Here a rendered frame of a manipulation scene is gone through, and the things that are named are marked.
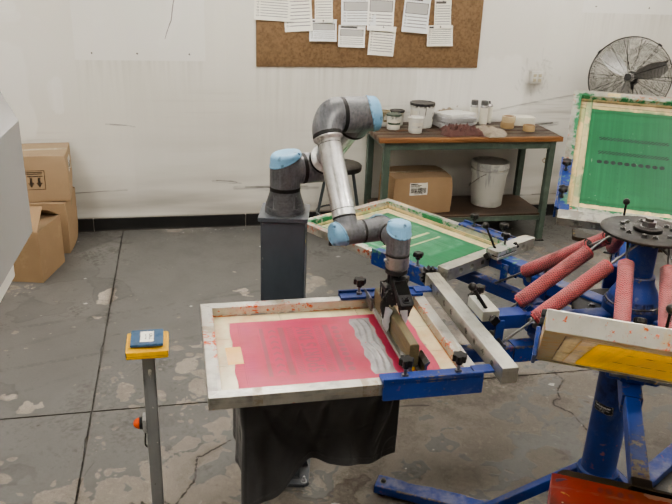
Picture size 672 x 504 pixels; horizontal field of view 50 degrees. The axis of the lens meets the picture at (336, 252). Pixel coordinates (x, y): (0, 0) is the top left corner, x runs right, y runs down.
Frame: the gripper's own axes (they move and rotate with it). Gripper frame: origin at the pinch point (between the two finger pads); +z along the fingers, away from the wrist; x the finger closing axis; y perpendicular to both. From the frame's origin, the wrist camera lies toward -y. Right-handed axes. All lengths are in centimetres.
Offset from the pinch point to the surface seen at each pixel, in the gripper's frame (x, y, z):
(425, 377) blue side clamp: -0.4, -29.9, 0.3
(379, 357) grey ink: 7.3, -9.5, 4.6
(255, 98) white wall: 4, 380, -11
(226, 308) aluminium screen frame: 51, 26, 2
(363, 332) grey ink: 8.3, 7.0, 4.4
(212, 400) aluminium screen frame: 59, -29, 3
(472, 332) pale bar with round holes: -21.7, -11.3, -2.7
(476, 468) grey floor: -60, 50, 100
